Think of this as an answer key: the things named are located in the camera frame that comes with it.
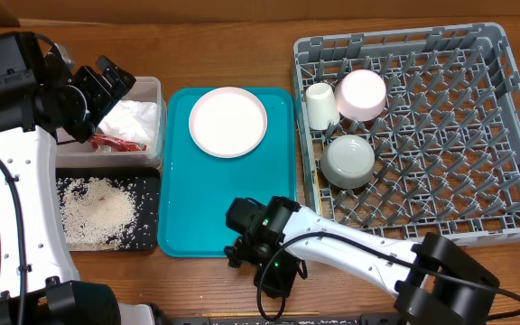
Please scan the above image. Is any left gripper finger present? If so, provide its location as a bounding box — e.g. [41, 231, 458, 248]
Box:
[74, 66, 114, 126]
[96, 55, 136, 101]

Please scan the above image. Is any white napkin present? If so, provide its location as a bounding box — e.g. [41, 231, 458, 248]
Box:
[98, 100, 160, 147]

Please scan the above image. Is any red snack wrapper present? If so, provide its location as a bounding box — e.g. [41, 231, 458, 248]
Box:
[88, 134, 147, 153]

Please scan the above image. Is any pink plate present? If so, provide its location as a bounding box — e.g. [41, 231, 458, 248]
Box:
[189, 87, 268, 159]

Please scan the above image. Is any grey bowl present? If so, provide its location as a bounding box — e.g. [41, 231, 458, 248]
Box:
[320, 135, 376, 189]

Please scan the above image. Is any white cup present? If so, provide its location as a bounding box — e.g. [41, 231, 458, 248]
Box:
[305, 83, 340, 131]

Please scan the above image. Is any pink bowl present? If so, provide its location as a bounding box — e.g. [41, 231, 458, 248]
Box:
[335, 70, 386, 122]

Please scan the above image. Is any wooden chopstick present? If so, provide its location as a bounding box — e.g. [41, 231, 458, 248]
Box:
[198, 311, 320, 318]

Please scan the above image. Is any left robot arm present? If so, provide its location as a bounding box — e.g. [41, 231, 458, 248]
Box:
[0, 32, 166, 324]

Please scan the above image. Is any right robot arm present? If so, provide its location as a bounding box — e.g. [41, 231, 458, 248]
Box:
[224, 196, 499, 324]

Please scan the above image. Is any grey dishwasher rack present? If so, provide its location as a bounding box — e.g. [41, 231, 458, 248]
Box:
[291, 23, 520, 246]

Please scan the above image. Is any clear plastic bin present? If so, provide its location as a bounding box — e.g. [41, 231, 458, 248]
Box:
[57, 77, 166, 168]

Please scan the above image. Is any teal serving tray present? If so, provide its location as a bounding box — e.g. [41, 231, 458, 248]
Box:
[157, 88, 297, 258]

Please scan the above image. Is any black plastic tray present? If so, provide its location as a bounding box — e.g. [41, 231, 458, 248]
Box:
[55, 166, 162, 253]

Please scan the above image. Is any pile of rice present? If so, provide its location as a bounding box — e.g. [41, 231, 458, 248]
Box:
[56, 176, 160, 251]

